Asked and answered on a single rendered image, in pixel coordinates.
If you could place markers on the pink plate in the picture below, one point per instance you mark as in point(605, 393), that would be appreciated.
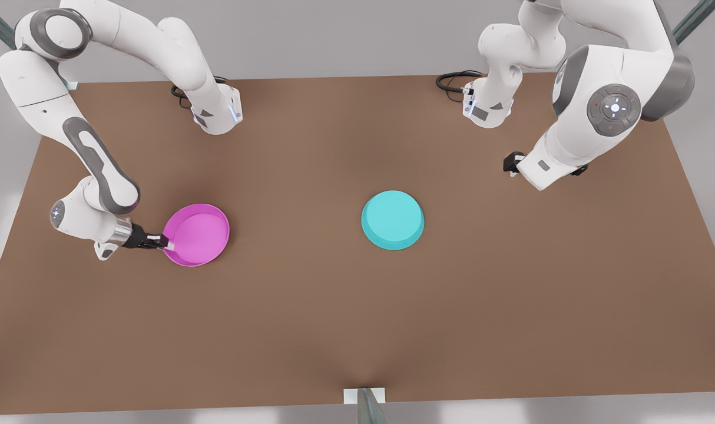
point(197, 234)

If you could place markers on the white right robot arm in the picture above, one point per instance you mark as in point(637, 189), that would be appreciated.
point(98, 165)

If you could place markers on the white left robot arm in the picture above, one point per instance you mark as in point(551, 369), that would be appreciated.
point(599, 112)

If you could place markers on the blue plate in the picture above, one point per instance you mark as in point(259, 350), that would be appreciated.
point(392, 219)

